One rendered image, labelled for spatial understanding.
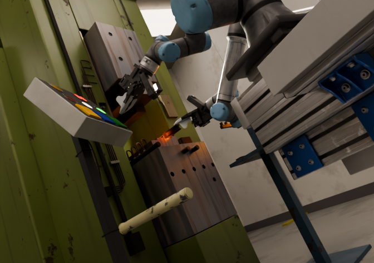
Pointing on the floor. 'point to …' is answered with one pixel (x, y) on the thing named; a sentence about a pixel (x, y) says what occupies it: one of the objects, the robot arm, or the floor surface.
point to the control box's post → (101, 201)
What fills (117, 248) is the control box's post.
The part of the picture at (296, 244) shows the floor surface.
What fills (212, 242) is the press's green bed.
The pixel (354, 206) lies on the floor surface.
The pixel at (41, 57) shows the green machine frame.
